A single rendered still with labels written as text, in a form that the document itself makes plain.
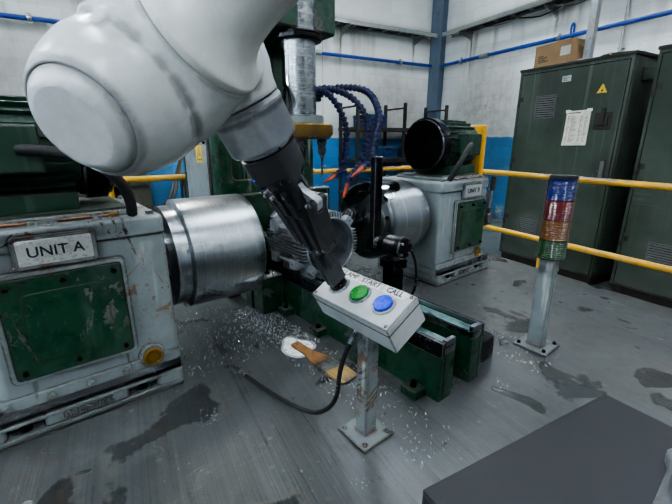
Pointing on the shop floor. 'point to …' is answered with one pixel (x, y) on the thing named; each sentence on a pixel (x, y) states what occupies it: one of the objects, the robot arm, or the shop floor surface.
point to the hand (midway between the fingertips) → (328, 264)
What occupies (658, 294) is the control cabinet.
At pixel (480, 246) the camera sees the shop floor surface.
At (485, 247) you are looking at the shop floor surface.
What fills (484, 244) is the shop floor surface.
